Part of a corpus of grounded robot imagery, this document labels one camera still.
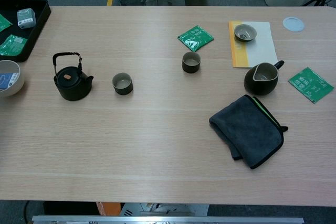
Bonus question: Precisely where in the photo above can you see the black cast iron teapot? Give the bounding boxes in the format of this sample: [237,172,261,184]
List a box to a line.
[52,51,95,102]

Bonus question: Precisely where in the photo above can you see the dark ceramic teacup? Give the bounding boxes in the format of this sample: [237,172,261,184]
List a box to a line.
[111,72,134,95]
[182,51,202,74]

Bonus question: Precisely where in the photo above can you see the green tea packet clear window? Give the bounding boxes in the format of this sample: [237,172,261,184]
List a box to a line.
[177,25,215,52]

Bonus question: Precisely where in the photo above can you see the grey microfiber towel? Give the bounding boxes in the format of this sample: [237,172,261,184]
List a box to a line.
[208,94,289,170]

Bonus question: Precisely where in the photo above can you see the dark ceramic fairness pitcher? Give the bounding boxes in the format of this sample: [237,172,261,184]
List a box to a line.
[244,60,285,97]

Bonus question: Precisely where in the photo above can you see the grey ceramic tea bowl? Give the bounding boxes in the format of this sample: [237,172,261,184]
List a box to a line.
[234,24,257,43]

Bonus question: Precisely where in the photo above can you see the yellow and white booklet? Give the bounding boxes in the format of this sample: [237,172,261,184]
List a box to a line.
[228,20,279,69]

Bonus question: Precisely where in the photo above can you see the green tea packet white print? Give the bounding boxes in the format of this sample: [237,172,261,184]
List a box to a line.
[288,67,335,104]

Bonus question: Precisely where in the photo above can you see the white round bowl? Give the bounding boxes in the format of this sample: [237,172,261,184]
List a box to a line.
[0,59,25,98]

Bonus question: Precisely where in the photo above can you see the black plastic tray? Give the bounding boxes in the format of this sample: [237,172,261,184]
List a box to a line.
[0,0,52,63]

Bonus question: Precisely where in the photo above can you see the grey-green wrapped tea box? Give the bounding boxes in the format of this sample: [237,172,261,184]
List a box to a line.
[16,8,37,29]

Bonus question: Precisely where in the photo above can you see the blue tea bag packet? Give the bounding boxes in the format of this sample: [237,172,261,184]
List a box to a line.
[0,72,18,91]

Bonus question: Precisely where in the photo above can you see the green tea packet white label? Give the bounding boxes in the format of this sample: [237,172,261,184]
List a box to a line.
[0,34,28,57]

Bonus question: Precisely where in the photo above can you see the round grey cable grommet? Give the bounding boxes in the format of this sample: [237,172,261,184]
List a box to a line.
[282,16,306,33]

